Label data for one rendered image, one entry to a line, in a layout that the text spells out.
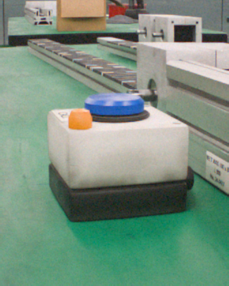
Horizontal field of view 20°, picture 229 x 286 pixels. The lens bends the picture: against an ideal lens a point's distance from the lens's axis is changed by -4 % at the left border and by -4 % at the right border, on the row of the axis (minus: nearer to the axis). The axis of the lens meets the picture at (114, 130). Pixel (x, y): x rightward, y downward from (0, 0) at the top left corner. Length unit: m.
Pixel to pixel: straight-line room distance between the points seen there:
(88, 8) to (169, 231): 2.29
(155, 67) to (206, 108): 0.12
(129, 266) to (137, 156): 0.09
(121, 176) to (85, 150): 0.03
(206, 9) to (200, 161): 11.48
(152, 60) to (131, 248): 0.28
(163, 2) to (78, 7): 9.14
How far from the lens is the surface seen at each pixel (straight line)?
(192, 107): 0.53
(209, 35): 2.68
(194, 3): 11.92
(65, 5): 2.67
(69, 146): 0.40
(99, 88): 0.95
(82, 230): 0.40
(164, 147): 0.42
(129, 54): 1.46
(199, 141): 0.52
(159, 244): 0.38
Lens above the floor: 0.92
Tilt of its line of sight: 12 degrees down
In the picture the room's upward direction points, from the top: straight up
